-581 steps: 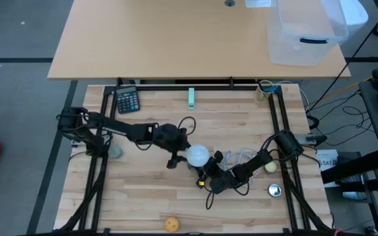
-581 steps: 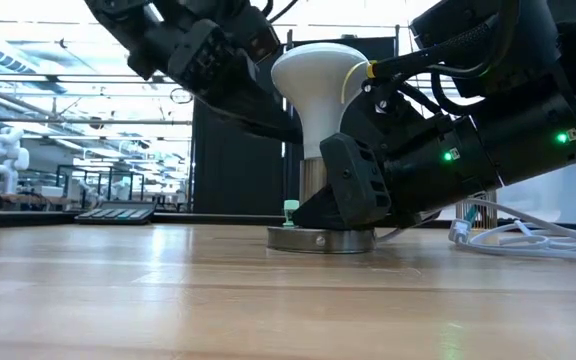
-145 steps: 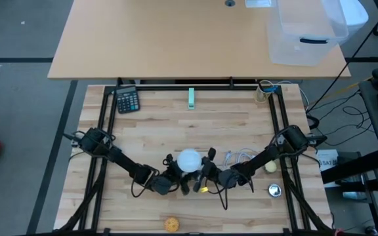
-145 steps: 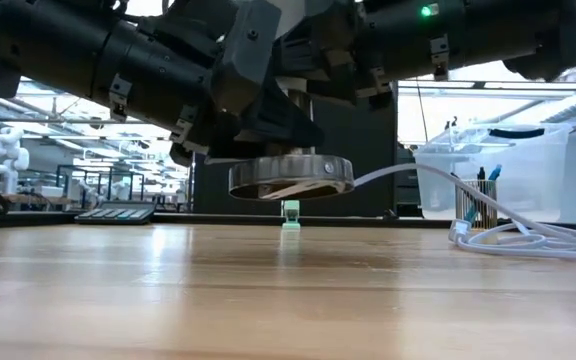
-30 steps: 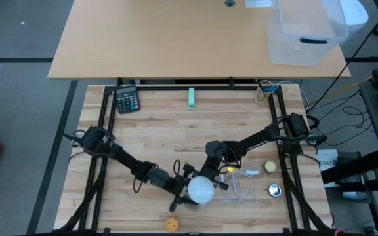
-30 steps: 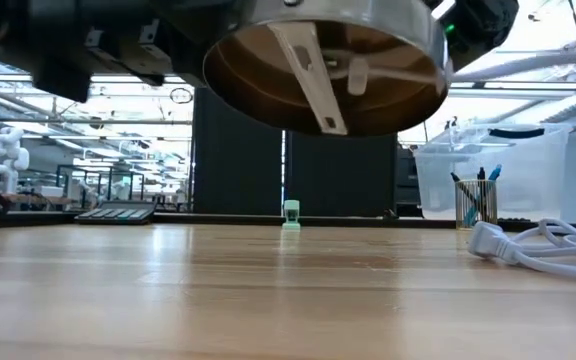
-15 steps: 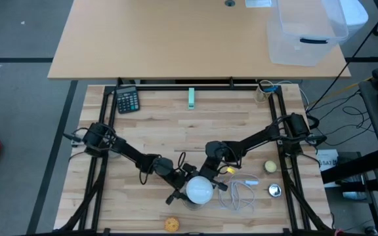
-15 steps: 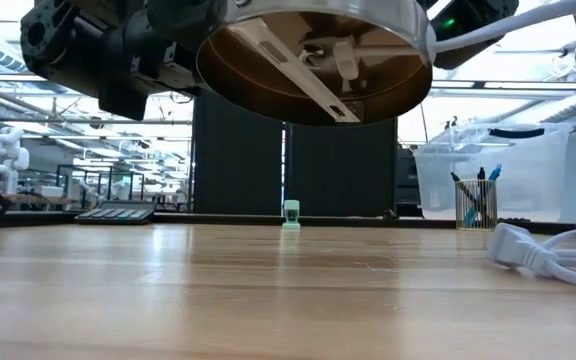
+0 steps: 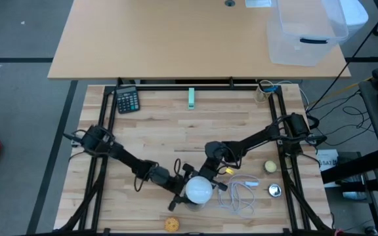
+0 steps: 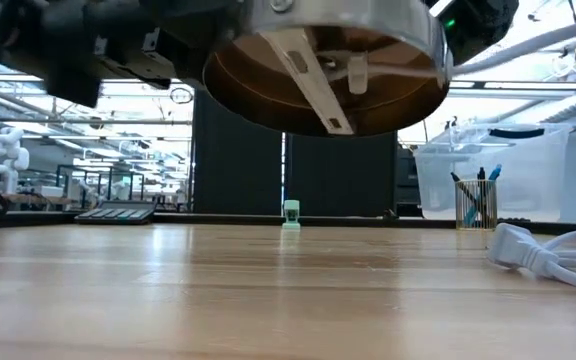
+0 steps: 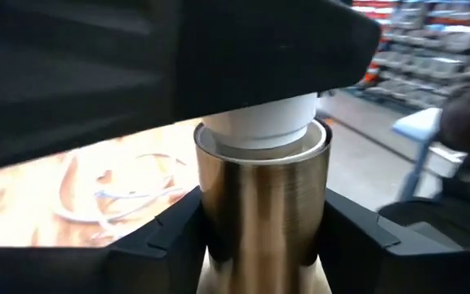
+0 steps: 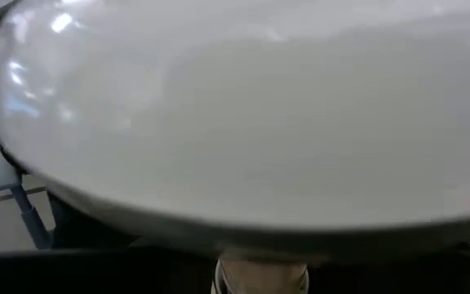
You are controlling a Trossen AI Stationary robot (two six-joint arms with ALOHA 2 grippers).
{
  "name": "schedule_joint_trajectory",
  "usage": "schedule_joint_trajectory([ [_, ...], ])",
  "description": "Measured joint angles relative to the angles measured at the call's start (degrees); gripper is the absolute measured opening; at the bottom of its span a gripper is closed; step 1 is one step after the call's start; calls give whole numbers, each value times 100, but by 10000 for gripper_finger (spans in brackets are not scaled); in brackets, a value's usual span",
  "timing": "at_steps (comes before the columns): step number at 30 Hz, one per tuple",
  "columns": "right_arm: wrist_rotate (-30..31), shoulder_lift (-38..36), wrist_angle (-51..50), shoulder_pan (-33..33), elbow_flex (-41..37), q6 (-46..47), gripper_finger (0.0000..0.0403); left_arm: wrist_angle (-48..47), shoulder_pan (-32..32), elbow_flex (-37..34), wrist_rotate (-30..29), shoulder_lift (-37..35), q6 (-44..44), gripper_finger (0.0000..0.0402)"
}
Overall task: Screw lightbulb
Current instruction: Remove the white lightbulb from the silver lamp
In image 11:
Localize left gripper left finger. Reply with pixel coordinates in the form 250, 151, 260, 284
0, 185, 210, 294

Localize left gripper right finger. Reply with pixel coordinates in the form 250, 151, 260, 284
318, 187, 470, 294

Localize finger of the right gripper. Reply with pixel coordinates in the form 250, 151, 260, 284
175, 0, 383, 123

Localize white flood lightbulb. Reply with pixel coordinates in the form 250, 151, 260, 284
200, 91, 320, 150

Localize brass lamp socket base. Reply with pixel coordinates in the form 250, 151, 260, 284
193, 118, 334, 294

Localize light blue stool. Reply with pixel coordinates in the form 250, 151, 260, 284
392, 106, 444, 202

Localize background storage shelves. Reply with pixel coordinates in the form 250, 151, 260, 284
352, 0, 470, 109

